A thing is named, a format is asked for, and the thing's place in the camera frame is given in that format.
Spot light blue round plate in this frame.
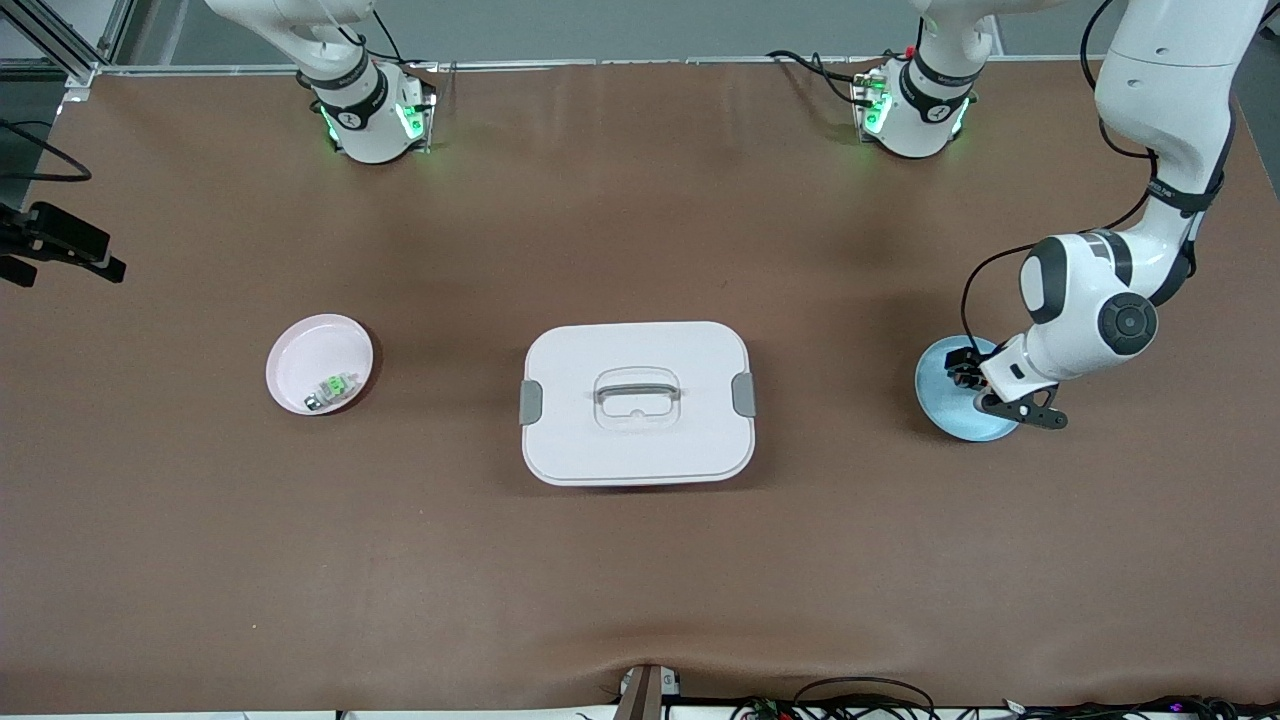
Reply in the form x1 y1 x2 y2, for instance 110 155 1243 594
914 335 1023 443

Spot pink round bowl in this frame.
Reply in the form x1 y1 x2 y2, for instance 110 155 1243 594
265 314 375 417

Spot brown table mat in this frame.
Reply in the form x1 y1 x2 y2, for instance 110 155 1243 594
0 58 1280 713

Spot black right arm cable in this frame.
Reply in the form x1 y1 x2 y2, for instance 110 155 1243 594
0 118 94 185

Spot aluminium frame profile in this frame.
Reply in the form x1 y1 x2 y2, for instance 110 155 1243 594
0 0 141 89

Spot green push-button switch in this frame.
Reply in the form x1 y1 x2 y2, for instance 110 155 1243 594
305 372 361 412

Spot black looped cable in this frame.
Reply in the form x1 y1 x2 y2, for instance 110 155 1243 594
793 677 937 720

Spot black left base cables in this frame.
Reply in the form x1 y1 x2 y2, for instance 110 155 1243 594
767 48 873 106

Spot black base cables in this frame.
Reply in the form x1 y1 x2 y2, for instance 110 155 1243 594
767 48 873 106
368 8 438 73

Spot white lidded box grey handle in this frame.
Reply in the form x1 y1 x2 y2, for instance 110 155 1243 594
519 321 758 488

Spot black right base cables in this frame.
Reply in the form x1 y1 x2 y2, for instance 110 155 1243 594
368 8 438 73

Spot metal table edge bracket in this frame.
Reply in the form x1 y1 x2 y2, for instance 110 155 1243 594
615 663 682 720

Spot silver table edge rail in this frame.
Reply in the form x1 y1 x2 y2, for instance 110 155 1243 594
95 54 1101 77

